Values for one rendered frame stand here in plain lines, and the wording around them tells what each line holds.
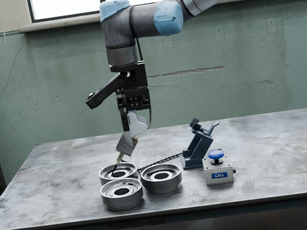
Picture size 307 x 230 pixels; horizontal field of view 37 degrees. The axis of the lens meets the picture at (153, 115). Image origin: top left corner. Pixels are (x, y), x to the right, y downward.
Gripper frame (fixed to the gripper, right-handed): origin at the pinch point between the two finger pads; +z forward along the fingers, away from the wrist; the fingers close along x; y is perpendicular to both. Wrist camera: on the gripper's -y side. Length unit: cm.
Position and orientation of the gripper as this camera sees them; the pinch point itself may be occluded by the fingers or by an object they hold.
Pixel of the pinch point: (128, 140)
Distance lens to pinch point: 118.8
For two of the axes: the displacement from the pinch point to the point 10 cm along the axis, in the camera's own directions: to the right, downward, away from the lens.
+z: 1.4, 9.4, 3.0
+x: -0.5, -2.9, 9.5
